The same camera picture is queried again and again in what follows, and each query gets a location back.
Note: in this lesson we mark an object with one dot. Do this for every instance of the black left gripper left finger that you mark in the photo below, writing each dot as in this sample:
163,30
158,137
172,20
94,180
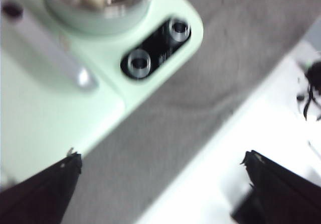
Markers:
37,199

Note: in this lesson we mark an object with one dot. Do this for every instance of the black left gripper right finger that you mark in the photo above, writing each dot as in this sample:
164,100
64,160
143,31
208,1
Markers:
283,199

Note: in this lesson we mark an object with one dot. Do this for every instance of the glass lid with green knob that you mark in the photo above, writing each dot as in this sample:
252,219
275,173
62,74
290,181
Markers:
113,11

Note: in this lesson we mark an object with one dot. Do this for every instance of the silver control knob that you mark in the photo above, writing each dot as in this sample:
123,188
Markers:
179,30
139,63

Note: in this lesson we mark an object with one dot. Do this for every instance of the green breakfast machine base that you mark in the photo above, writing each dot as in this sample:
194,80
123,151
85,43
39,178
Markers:
175,5

